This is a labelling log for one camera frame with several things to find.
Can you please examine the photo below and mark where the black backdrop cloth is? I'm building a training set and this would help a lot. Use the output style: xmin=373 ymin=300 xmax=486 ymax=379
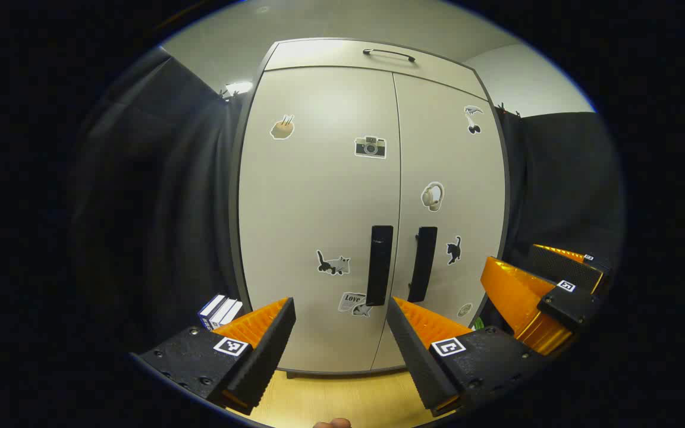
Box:
xmin=69 ymin=48 xmax=252 ymax=357
xmin=494 ymin=110 xmax=626 ymax=333

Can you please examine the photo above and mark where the black door handle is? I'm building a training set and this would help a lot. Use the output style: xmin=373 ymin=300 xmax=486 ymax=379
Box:
xmin=366 ymin=225 xmax=394 ymax=307
xmin=408 ymin=226 xmax=438 ymax=303

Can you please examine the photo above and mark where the headphone-sticker shoe cabinet door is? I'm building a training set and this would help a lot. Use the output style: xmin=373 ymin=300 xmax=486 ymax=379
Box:
xmin=371 ymin=73 xmax=507 ymax=370

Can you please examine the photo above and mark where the camera-sticker shoe cabinet door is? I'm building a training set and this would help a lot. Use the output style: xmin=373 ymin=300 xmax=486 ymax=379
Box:
xmin=238 ymin=67 xmax=401 ymax=374

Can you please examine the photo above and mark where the white and blue box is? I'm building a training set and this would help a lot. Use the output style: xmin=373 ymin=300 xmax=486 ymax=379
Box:
xmin=199 ymin=294 xmax=243 ymax=331

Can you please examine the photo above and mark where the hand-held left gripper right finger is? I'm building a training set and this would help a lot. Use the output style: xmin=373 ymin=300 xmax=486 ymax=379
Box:
xmin=386 ymin=296 xmax=551 ymax=417

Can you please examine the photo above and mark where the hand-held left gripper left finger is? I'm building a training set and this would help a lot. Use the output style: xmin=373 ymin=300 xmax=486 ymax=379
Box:
xmin=130 ymin=297 xmax=297 ymax=416

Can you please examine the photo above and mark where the black drawer handle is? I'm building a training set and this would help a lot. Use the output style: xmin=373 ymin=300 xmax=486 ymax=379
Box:
xmin=363 ymin=49 xmax=416 ymax=63

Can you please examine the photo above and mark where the white cabinet drawer front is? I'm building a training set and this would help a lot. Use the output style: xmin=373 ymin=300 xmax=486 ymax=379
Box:
xmin=264 ymin=39 xmax=489 ymax=100

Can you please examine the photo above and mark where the white double-door shoe cabinet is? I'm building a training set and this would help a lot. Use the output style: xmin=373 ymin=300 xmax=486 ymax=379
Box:
xmin=230 ymin=37 xmax=511 ymax=378

